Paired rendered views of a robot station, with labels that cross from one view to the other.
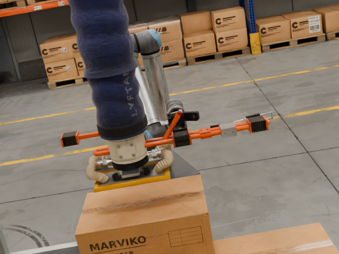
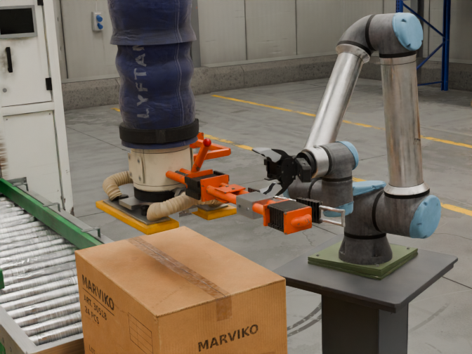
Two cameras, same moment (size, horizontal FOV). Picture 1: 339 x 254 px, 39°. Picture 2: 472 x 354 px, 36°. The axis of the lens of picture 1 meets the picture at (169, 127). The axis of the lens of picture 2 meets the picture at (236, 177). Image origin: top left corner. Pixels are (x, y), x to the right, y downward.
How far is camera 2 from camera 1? 1.99 m
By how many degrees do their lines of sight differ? 54
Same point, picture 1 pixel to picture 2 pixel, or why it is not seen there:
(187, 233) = (141, 331)
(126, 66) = (138, 36)
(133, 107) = (144, 104)
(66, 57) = not seen: outside the picture
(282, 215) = not seen: outside the picture
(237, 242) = not seen: outside the picture
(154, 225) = (119, 292)
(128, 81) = (145, 62)
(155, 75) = (388, 98)
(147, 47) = (381, 42)
